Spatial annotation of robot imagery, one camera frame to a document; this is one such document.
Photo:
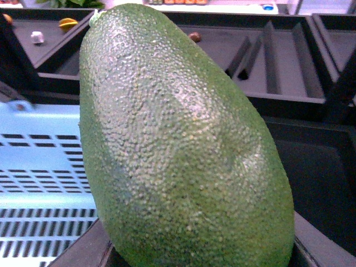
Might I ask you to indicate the yellow starfruit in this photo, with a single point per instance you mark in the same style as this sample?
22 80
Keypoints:
67 24

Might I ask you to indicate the black produce tray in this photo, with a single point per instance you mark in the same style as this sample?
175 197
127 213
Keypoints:
280 62

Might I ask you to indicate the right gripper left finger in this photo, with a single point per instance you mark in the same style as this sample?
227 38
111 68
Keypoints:
93 248

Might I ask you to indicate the light blue plastic basket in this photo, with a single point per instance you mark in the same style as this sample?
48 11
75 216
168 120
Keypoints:
46 201

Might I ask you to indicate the green avocado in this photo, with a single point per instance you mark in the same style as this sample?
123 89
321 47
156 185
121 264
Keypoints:
182 168

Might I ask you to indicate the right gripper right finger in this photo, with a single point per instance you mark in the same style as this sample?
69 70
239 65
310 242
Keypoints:
315 249

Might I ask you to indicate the brown chestnut piece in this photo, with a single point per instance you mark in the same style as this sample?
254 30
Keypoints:
195 37

